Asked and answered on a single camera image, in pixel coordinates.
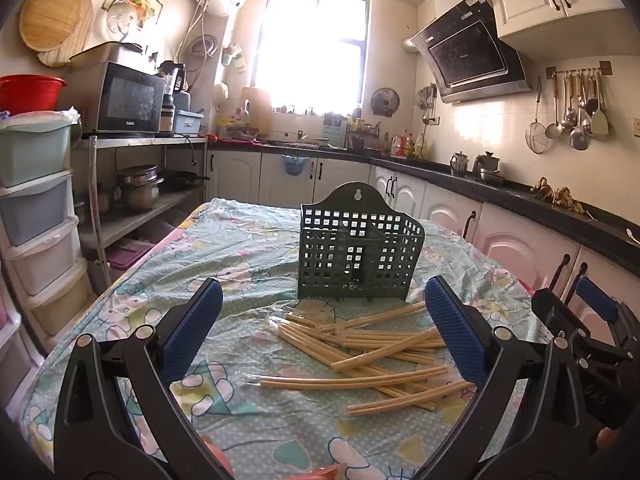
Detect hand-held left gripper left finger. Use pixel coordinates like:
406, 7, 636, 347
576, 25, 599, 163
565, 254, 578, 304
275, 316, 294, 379
52, 277, 236, 480

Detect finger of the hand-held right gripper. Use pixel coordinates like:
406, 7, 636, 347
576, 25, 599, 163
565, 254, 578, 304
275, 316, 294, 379
574, 276, 622, 324
531, 287, 596, 347

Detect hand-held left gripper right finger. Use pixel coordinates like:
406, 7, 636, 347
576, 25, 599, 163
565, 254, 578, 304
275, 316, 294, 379
422, 276, 608, 480

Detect group of bamboo chopsticks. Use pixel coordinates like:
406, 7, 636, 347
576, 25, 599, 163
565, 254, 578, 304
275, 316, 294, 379
247, 302, 473, 416

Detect green plastic utensil basket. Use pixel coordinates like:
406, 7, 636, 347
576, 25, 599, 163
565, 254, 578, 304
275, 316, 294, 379
297, 181, 426, 303

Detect cartoon printed tablecloth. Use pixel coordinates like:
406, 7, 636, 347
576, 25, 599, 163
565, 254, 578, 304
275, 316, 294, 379
20, 197, 551, 480

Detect purple plastic box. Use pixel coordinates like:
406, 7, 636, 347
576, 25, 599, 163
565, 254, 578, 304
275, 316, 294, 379
107, 240, 156, 271

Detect ginger root pile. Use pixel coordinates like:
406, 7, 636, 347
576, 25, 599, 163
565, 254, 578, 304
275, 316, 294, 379
531, 176, 586, 213

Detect metal shelf rack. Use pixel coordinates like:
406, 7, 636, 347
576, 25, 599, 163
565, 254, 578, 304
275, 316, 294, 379
70, 135, 208, 286

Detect black frying pan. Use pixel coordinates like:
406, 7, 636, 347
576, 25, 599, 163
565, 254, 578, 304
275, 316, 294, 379
159, 170, 211, 192

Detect stack of steel pots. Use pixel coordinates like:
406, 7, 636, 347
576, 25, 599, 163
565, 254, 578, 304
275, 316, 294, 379
114, 164, 165, 212

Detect white base cabinets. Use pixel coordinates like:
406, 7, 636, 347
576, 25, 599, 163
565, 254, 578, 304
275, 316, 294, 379
206, 150, 640, 321

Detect steel ladle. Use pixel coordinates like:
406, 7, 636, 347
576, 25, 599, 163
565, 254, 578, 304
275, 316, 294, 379
545, 72, 563, 140

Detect pale green spatula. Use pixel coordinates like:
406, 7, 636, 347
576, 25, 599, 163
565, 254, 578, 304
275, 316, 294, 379
590, 72, 611, 136

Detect blue hanging bin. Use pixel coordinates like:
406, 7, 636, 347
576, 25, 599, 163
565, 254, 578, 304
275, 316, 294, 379
281, 154, 308, 177

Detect steel hanging spoon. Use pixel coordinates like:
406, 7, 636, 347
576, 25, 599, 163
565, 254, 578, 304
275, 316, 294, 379
561, 72, 578, 128

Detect cooking oil bottles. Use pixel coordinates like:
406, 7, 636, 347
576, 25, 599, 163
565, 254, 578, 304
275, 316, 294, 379
391, 129, 418, 158

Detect blue plastic box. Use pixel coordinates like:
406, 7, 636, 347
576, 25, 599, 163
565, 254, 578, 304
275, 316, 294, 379
172, 109, 205, 136

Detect pastel plastic drawer unit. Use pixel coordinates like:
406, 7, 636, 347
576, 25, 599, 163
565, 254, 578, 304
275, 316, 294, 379
0, 110, 96, 341

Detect wooden cutting board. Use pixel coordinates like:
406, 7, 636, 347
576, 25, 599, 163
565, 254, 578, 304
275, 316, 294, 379
241, 87, 273, 136

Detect black microwave oven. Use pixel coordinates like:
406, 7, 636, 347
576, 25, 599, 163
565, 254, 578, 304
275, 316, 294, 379
67, 61, 167, 136

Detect black blender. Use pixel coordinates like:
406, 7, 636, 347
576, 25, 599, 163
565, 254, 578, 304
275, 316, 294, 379
159, 60, 187, 137

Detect teal knife rack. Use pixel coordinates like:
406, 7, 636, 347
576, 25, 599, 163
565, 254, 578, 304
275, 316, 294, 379
322, 112, 348, 143

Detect black range hood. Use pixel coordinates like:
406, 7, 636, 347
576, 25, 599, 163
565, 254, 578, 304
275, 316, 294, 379
410, 0, 533, 105

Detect steel box appliance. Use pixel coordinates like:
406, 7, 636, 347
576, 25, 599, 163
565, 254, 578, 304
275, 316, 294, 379
70, 42, 143, 72

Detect red plastic basin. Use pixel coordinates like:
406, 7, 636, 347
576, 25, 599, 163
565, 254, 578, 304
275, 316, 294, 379
0, 74, 68, 116

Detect kitchen window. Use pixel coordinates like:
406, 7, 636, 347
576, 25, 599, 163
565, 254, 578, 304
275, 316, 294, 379
252, 0, 371, 111

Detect round bamboo tray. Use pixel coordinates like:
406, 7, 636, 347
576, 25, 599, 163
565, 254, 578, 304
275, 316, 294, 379
37, 0, 96, 68
19, 0, 83, 52

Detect wire mesh strainer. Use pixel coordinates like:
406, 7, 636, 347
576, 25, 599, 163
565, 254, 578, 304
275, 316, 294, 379
525, 77, 551, 155

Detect wall utensil rail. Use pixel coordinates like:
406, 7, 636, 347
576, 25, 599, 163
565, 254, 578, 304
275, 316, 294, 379
546, 61, 613, 79

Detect small wall fan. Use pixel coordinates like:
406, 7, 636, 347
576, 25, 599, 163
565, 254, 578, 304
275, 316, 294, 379
370, 87, 401, 117

